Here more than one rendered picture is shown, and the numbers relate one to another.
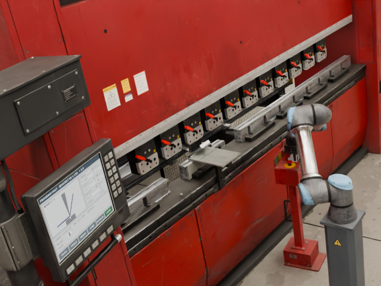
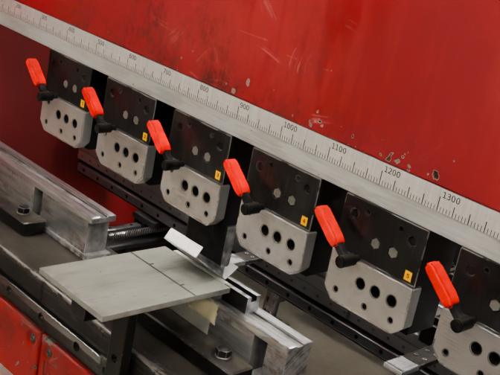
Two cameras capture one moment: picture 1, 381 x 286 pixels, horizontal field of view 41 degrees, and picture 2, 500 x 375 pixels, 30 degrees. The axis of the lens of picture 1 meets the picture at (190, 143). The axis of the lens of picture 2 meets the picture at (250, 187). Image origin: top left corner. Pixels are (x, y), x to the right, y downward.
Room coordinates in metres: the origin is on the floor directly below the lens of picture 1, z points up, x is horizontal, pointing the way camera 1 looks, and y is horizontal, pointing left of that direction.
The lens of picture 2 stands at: (2.91, -1.54, 1.66)
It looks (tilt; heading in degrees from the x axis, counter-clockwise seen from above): 18 degrees down; 88
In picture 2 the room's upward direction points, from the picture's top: 11 degrees clockwise
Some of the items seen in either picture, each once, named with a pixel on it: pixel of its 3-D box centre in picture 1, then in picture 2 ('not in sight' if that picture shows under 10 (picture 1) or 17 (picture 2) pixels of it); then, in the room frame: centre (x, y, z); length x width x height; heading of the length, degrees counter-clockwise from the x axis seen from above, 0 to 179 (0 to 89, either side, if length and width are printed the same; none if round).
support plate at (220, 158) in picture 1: (214, 156); (136, 280); (2.81, -0.13, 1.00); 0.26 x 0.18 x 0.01; 45
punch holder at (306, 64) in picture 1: (304, 57); not in sight; (3.88, -1.00, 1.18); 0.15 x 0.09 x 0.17; 135
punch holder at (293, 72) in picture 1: (291, 65); not in sight; (3.74, -0.86, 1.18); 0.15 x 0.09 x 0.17; 135
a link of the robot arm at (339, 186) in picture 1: (339, 189); not in sight; (2.26, -0.70, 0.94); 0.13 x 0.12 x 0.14; 83
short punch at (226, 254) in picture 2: (194, 144); (208, 240); (2.91, -0.02, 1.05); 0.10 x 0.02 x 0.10; 135
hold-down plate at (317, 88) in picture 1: (315, 91); not in sight; (3.86, -1.06, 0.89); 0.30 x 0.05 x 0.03; 135
